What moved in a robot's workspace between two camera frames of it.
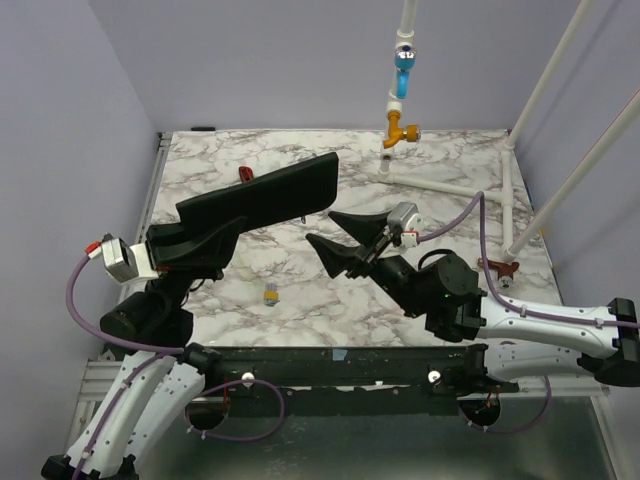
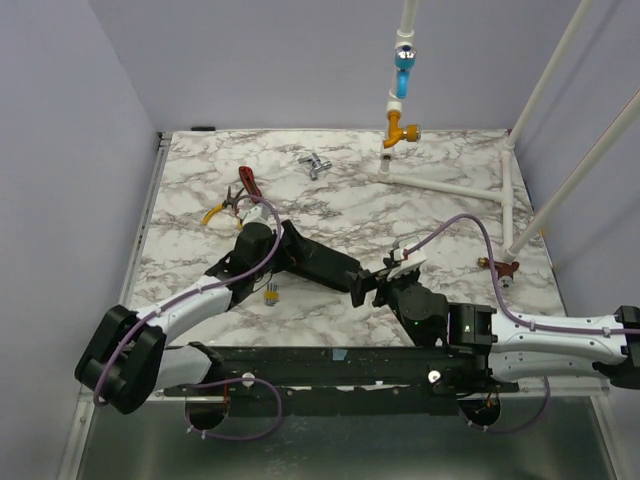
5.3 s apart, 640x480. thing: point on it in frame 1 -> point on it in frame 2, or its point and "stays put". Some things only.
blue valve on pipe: [404, 59] stays put
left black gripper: [182, 250] -> [275, 267]
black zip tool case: [311, 184] -> [314, 260]
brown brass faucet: [504, 271] stays put
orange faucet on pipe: [396, 133] stays put
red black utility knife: [246, 173] stays put
